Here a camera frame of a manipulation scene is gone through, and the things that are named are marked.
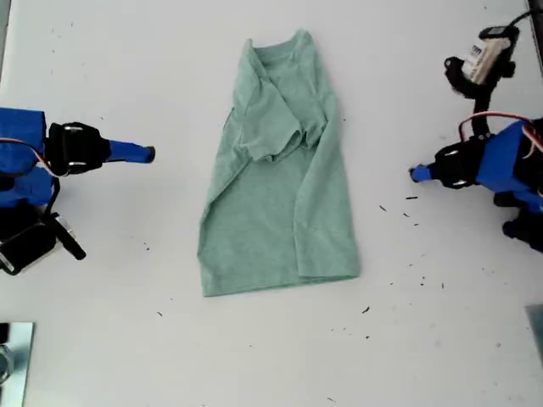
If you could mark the green t-shirt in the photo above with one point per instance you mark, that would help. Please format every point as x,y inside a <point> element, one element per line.
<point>263,229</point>

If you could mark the wide steel plate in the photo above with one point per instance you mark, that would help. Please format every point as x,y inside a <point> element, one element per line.
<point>21,360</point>

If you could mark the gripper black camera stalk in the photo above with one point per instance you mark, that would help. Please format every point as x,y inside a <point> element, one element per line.
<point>53,197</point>
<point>481,114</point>

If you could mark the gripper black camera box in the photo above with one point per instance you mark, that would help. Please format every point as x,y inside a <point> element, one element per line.
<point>29,250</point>
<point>483,55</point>

